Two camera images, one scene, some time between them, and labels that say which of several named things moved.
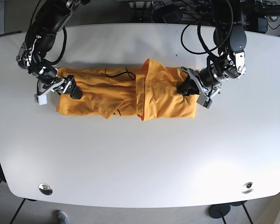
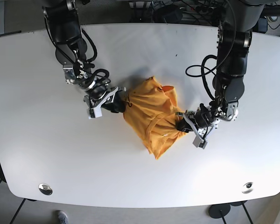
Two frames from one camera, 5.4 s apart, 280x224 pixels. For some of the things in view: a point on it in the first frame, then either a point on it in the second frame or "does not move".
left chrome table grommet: (45, 188) does not move
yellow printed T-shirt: (150, 91) → (151, 110)
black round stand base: (219, 210) does not move
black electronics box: (262, 27) does not move
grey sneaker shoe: (62, 217) does not move
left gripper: (48, 80) → (99, 94)
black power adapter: (167, 14) does not move
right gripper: (209, 80) → (205, 119)
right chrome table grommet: (248, 187) does not move
